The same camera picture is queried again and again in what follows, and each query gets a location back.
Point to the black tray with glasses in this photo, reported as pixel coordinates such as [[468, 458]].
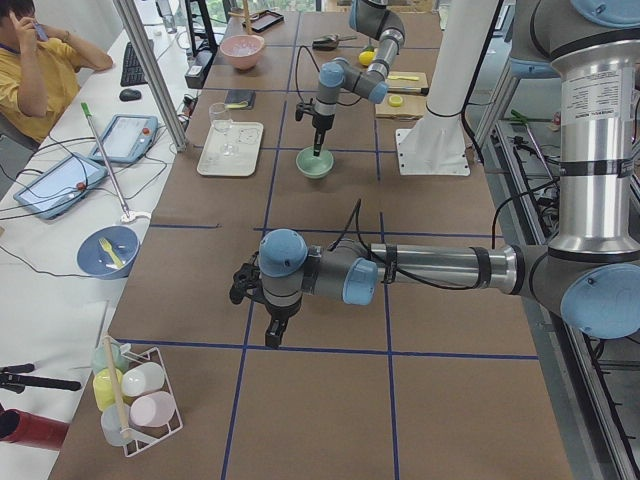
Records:
[[264, 20]]

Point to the wooden cutting board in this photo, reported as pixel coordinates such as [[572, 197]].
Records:
[[414, 106]]

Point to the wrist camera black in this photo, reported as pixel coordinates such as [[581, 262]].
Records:
[[246, 284]]

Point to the light blue plastic cup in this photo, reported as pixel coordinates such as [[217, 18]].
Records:
[[111, 427]]

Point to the yellow plastic cup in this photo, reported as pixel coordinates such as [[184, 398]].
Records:
[[103, 390]]

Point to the aluminium frame post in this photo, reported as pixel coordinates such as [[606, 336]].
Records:
[[134, 27]]

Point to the blue bowl with fork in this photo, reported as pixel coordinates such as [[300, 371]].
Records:
[[98, 263]]

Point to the red bottle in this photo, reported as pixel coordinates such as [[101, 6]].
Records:
[[27, 429]]

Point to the black computer mouse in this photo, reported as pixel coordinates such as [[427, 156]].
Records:
[[129, 94]]

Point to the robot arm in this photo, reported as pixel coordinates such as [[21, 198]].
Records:
[[588, 274], [374, 20]]

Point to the pink bowl with ice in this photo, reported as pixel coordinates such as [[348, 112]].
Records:
[[243, 51]]

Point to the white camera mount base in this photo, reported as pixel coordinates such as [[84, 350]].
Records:
[[436, 145]]

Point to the long metal grabber stick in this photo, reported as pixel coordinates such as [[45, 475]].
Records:
[[128, 215]]

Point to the far blue teach pendant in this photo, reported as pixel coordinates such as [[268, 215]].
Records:
[[128, 137]]

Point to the white wire cup rack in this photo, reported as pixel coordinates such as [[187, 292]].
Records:
[[119, 359]]

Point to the white plastic cup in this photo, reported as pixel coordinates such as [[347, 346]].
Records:
[[142, 379]]

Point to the near blue teach pendant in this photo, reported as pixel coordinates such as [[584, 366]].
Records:
[[61, 187]]

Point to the green ceramic bowl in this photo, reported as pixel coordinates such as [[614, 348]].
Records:
[[314, 167]]

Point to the person in yellow shirt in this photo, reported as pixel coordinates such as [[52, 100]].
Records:
[[39, 66]]

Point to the blue teach pendant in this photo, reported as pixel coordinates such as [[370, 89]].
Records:
[[128, 137], [61, 187]]

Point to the clear wine glass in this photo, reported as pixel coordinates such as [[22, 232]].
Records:
[[221, 121]]

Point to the yellow plastic knife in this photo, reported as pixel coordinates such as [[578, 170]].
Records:
[[412, 78]]

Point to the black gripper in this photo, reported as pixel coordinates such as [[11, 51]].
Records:
[[279, 313], [320, 123]]

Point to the grey folded cloth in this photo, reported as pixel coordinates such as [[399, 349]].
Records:
[[241, 99]]

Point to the metal cylinder tool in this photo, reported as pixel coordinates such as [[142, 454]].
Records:
[[409, 90]]

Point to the yellow lemon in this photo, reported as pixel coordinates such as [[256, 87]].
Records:
[[366, 58]]

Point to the pink plastic cup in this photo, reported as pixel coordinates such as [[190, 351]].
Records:
[[153, 410]]

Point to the yellow plastic fork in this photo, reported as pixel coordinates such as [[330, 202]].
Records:
[[107, 247]]

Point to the black tripod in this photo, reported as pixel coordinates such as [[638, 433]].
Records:
[[16, 378]]

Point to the black keyboard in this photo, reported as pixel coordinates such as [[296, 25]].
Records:
[[132, 72]]

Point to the cream bear tray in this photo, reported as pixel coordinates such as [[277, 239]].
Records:
[[246, 136]]

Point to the lemon half slice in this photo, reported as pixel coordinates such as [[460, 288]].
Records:
[[395, 101]]

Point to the wooden mug tree stand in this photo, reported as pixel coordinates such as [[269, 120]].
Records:
[[247, 19]]

